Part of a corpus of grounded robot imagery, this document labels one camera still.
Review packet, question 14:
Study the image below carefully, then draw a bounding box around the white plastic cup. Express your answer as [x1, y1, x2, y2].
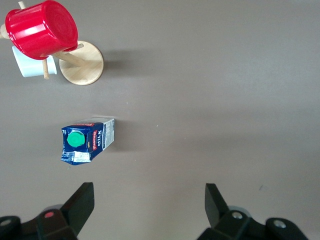
[11, 45, 58, 78]

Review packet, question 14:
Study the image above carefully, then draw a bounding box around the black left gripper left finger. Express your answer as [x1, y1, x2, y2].
[0, 182, 95, 240]

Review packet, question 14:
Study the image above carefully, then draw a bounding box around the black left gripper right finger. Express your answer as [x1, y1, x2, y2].
[204, 183, 310, 240]

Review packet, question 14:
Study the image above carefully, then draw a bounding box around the red plastic cup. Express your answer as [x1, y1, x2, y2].
[4, 0, 79, 61]

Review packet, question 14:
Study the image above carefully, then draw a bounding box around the wooden mug tree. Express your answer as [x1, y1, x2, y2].
[0, 1, 104, 86]

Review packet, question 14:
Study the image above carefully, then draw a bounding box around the blue white milk carton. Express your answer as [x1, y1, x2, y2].
[60, 117, 116, 166]

